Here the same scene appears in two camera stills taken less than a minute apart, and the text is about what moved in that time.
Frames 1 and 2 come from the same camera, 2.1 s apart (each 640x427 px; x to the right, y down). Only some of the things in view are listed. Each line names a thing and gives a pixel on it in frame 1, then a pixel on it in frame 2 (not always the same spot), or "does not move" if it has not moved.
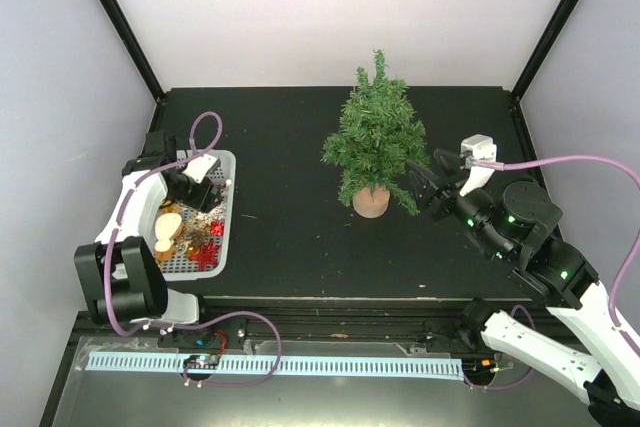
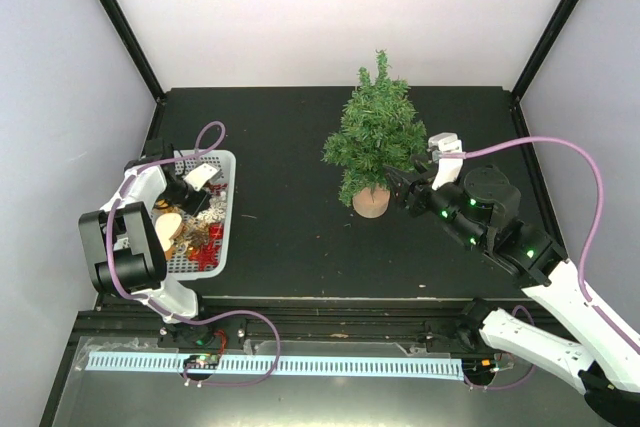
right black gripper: (433, 188) -> (417, 188)
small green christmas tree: (378, 139) does not move
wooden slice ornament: (167, 227) does not move
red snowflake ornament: (206, 256) does not move
